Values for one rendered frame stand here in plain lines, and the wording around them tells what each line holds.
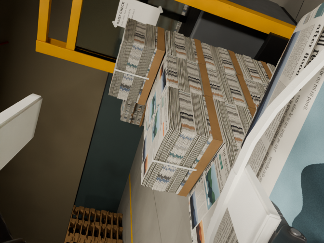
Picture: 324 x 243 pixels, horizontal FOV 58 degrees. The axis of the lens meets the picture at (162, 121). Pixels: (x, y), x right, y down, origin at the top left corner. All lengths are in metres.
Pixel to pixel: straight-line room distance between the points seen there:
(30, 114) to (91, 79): 7.59
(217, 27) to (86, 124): 6.29
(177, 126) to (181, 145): 0.09
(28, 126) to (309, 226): 0.18
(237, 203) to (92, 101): 7.75
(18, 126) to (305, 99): 0.19
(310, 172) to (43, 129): 8.28
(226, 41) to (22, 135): 2.19
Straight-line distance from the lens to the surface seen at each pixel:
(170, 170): 1.25
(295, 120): 0.24
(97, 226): 7.71
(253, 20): 2.15
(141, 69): 1.62
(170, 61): 1.49
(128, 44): 1.55
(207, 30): 2.27
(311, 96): 0.23
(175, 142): 1.13
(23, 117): 0.18
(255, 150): 0.30
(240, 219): 0.18
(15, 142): 0.18
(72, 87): 7.89
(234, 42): 2.35
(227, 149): 1.14
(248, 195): 0.18
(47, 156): 8.72
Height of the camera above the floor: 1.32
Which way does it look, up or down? 12 degrees down
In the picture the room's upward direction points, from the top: 75 degrees counter-clockwise
